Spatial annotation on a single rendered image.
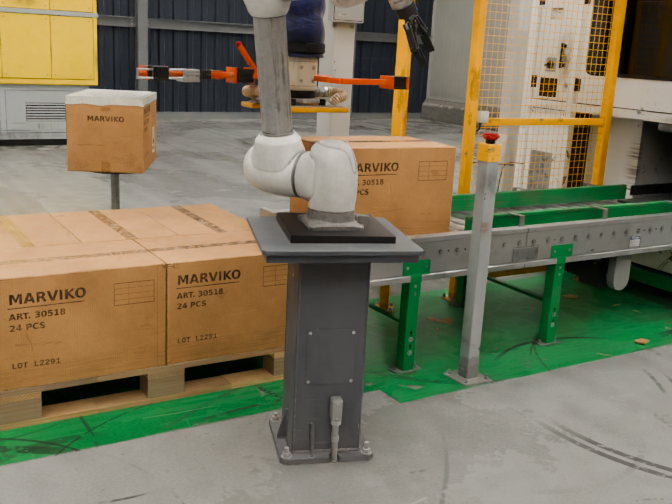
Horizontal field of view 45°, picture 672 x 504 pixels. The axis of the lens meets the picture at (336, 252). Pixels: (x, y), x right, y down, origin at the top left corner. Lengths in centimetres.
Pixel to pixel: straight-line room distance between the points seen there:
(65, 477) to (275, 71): 142
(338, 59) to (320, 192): 206
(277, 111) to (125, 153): 204
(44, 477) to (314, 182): 124
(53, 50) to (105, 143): 593
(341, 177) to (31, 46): 806
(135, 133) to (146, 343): 170
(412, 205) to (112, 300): 132
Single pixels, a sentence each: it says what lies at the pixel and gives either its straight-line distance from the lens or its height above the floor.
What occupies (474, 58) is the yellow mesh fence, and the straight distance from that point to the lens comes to 443.
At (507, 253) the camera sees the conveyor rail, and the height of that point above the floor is 48.
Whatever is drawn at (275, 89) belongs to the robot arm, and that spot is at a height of 120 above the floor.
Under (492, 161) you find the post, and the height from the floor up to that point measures 93.
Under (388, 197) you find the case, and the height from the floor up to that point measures 74.
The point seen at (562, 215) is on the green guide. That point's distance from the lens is 410.
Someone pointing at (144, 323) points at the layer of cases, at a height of 32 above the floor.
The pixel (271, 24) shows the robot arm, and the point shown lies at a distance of 257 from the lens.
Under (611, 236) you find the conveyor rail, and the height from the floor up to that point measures 51.
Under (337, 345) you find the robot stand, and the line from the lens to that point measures 268.
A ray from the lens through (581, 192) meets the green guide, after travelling 486.
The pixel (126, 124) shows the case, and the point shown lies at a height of 88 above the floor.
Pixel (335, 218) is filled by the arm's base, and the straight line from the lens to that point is 260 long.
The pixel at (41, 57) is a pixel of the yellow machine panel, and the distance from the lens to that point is 1042.
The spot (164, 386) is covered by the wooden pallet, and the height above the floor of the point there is 6.
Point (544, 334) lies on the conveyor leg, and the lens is 410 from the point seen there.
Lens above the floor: 134
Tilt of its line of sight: 14 degrees down
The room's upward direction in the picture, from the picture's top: 3 degrees clockwise
